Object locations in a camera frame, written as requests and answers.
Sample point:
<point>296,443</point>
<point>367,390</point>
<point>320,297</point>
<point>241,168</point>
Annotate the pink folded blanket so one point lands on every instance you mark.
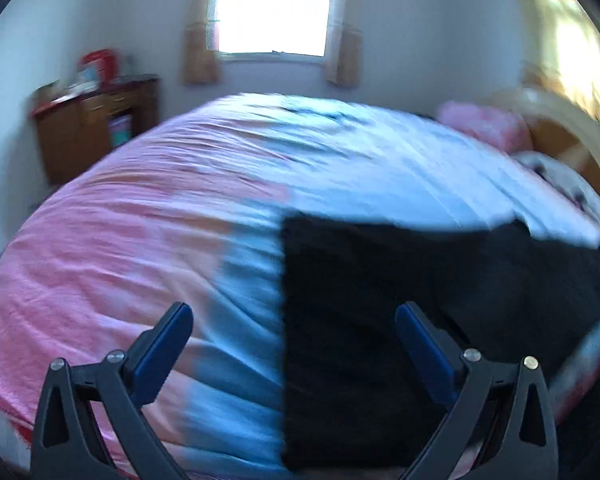
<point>485,122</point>

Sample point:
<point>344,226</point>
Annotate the red box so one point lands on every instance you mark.
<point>100,65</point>

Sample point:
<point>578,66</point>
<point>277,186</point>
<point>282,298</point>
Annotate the white framed window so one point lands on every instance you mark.
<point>275,15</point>

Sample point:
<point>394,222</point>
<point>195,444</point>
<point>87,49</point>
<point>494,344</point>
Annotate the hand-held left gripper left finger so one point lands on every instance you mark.
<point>162,355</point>

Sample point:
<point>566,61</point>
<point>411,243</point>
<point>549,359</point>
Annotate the brown wooden cabinet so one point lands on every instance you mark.
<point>65,135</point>

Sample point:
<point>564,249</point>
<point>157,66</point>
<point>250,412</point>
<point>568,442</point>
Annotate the yellow patterned curtain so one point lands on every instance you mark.
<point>545,20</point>

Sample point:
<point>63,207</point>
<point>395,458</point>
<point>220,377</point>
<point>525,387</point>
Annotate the cream and brown headboard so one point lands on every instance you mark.
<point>570,125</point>

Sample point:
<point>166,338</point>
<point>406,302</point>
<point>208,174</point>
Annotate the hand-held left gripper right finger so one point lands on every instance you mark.
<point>422,355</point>

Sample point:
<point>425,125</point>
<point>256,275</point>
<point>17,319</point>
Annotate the beige curtain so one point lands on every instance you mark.
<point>345,35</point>
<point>200,45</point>

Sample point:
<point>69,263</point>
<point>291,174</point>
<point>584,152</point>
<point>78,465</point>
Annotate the pink and blue bedspread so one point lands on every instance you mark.
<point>130,240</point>

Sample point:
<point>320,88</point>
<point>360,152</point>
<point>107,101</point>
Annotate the black pants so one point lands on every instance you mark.
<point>360,310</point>

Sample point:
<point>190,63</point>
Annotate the patterned white pillow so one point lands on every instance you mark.
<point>565,180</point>

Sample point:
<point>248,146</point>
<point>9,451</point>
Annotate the teal box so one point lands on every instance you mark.
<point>120,131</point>

